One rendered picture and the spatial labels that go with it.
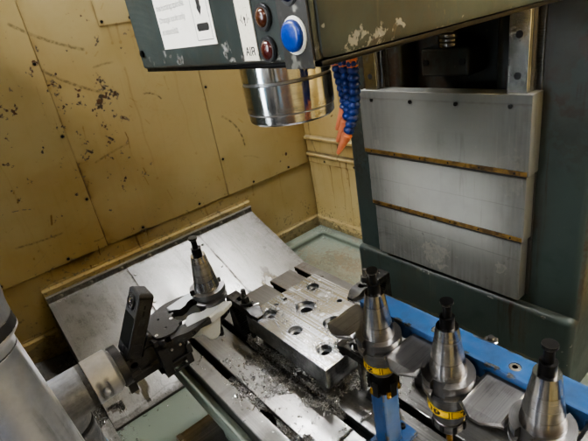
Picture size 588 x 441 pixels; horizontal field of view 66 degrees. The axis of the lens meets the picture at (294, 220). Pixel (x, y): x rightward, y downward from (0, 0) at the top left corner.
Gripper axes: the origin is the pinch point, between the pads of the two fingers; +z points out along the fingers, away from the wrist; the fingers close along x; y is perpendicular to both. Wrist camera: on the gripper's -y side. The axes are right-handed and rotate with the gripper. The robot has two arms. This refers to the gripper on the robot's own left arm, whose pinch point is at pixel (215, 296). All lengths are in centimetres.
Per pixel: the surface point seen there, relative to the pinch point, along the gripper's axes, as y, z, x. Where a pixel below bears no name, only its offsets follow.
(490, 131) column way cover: -12, 66, 16
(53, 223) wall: 13, -8, -99
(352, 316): -2.9, 9.4, 25.4
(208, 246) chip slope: 44, 40, -89
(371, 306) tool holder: -9.7, 7.1, 31.7
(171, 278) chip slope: 46, 19, -83
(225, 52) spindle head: -42.1, 4.2, 13.8
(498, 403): -4.3, 7.9, 48.8
